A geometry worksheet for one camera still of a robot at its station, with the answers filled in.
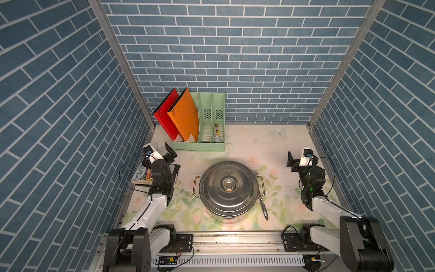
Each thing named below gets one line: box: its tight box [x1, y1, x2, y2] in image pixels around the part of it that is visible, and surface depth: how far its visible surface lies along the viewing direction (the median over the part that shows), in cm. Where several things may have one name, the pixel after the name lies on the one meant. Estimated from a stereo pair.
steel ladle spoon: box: [250, 169, 269, 221], surface depth 86 cm
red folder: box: [152, 87, 179, 140], surface depth 91 cm
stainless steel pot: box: [192, 160, 266, 219], surface depth 73 cm
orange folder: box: [167, 87, 200, 143], surface depth 97 cm
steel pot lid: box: [199, 160, 259, 210], surface depth 74 cm
